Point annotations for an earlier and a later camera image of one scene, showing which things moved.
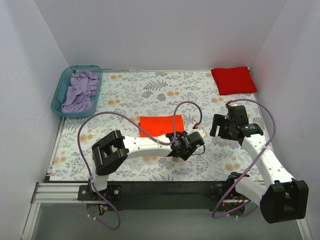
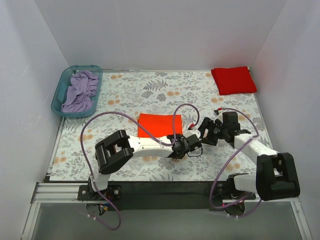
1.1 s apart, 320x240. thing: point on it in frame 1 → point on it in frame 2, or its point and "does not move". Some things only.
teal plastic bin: (77, 94) does not move
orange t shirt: (160, 125) does not move
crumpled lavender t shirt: (83, 89) does not move
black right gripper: (217, 125) → (208, 130)
